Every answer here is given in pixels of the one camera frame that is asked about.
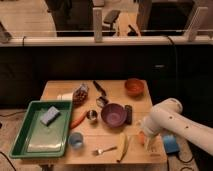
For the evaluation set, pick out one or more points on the white horizontal rail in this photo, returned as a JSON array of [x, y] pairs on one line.
[[106, 41]]

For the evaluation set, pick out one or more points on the dark brown block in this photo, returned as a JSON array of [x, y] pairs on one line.
[[128, 110]]

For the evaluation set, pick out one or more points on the white cup on side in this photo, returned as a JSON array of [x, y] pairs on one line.
[[66, 96]]

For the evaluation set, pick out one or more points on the purple bowl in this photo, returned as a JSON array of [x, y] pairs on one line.
[[113, 115]]

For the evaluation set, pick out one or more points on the orange bowl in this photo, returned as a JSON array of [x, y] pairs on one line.
[[134, 87]]

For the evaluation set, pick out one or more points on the blue sponge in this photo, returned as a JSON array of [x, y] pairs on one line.
[[49, 115]]

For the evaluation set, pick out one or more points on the blue tape roll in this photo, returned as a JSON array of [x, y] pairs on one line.
[[170, 144]]

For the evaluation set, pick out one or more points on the metal fork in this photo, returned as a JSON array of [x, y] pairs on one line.
[[101, 151]]

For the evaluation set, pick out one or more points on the orange carrot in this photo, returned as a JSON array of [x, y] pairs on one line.
[[78, 121]]

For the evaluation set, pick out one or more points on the yellow banana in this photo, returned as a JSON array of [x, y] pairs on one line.
[[122, 145]]

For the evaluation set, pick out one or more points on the small metal cup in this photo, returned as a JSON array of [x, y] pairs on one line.
[[92, 116]]

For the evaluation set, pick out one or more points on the black handled metal scoop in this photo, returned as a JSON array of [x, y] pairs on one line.
[[101, 100]]

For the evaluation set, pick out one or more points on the wooden table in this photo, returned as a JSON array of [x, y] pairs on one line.
[[100, 136]]

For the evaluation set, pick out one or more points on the blue plastic cup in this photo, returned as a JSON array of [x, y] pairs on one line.
[[75, 140]]

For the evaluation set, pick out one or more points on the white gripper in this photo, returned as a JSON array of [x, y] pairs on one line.
[[151, 128]]

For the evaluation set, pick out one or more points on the black office chair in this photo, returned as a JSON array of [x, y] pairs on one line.
[[109, 21]]

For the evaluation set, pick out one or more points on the orange apple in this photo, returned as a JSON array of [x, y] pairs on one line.
[[141, 138]]

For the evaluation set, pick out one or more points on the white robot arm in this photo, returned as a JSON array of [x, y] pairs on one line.
[[167, 115]]

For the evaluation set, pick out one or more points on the green plastic tray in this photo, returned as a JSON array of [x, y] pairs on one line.
[[36, 140]]

